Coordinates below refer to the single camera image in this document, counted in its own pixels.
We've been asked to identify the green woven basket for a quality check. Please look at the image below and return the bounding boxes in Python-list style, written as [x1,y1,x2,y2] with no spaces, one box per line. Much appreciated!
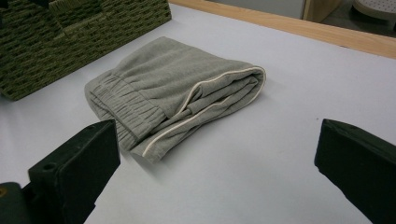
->
[0,0,173,102]

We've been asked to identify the white round perforated disc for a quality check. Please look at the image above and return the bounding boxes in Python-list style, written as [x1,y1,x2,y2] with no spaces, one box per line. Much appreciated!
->
[351,0,396,21]

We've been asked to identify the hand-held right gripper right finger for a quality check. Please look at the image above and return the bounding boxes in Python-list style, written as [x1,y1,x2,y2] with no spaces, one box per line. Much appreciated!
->
[314,118,396,224]

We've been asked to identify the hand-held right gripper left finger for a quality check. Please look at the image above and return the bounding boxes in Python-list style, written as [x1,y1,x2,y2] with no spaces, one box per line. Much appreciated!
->
[22,119,121,224]

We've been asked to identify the grey pants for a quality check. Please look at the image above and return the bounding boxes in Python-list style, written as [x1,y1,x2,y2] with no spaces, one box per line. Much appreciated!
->
[83,35,267,164]

